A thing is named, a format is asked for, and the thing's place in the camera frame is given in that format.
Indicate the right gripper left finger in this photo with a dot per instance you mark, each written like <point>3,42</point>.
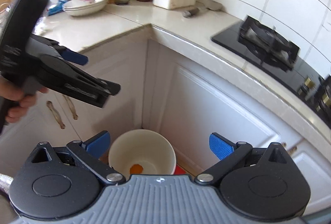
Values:
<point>86,155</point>

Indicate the orange peel scrap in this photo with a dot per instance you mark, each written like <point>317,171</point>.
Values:
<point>136,169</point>

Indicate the white cabinet door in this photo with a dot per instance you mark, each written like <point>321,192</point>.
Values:
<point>186,102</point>

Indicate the stacked white plates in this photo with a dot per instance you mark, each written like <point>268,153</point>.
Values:
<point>87,9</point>

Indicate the person's left hand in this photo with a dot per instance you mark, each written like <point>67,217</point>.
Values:
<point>15,91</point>

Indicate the bronze cabinet handle left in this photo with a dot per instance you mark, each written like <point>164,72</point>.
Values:
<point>56,114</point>

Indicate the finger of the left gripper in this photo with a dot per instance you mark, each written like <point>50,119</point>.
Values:
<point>60,76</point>
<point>71,56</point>

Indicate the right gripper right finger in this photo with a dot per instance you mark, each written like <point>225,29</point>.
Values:
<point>231,156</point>

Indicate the bronze cabinet handle right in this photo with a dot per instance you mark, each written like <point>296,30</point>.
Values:
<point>71,107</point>

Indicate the black gas stove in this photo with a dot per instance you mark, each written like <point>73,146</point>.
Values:
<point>278,57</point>

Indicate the bronze cabinet handle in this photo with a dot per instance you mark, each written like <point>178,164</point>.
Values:
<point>71,107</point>
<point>56,114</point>

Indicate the white trash bucket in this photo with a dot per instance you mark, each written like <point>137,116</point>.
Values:
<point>147,148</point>

